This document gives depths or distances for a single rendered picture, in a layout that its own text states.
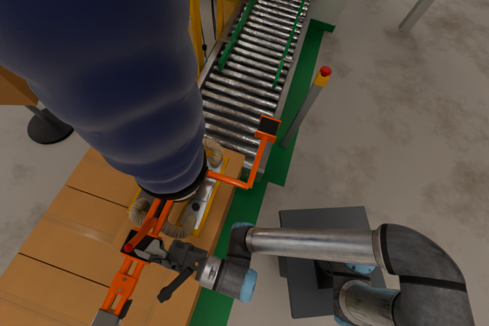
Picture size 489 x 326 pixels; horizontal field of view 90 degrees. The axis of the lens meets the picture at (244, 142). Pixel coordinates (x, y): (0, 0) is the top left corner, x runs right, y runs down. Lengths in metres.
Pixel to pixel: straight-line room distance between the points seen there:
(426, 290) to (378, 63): 3.09
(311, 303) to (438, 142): 2.34
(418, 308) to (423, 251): 0.11
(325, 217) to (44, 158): 2.32
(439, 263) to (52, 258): 1.71
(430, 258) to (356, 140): 2.13
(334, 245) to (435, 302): 0.22
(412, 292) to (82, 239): 1.56
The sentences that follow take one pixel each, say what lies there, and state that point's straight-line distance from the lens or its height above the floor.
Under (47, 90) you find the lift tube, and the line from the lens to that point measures 0.36.
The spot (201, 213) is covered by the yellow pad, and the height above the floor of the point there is 1.14.
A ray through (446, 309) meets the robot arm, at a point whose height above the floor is 1.60.
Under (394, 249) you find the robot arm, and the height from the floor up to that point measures 1.55.
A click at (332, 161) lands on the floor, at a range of 2.51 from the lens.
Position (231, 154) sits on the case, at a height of 0.94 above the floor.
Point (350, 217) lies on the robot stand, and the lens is 1.55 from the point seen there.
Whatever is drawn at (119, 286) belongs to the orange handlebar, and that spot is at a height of 1.26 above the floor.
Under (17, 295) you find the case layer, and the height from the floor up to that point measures 0.54.
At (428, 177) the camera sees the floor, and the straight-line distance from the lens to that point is 2.99.
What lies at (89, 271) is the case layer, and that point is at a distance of 1.71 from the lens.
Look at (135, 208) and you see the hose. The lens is 0.97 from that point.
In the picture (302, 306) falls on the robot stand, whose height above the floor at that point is 0.75.
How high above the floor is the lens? 2.11
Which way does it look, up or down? 64 degrees down
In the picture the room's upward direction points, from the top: 12 degrees clockwise
